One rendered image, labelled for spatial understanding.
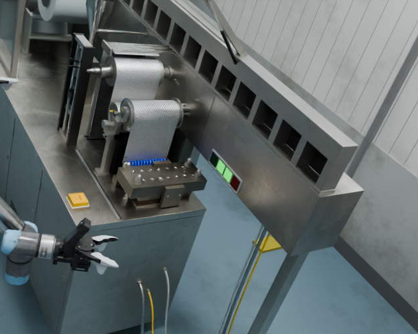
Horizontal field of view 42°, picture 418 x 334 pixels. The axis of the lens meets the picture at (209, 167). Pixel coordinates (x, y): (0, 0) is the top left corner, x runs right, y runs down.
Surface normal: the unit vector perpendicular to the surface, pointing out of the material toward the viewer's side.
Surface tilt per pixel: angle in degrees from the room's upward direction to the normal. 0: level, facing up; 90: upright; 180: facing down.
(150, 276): 90
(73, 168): 0
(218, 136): 90
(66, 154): 0
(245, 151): 90
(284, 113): 90
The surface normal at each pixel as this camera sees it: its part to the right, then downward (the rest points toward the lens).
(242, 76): -0.82, 0.07
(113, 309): 0.50, 0.58
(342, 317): 0.29, -0.81
